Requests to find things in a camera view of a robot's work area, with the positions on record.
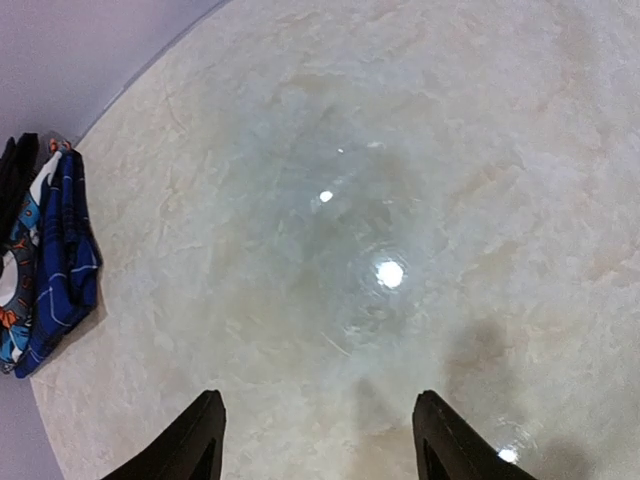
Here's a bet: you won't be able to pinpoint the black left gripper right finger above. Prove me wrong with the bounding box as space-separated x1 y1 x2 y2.
412 390 534 480

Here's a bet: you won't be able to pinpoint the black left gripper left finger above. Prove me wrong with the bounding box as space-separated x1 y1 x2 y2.
106 390 225 480

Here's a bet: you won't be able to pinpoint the black trousers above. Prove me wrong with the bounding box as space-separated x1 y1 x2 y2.
0 133 40 245

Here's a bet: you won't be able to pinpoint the colourful patterned folded shorts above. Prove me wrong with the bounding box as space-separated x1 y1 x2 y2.
1 139 69 373

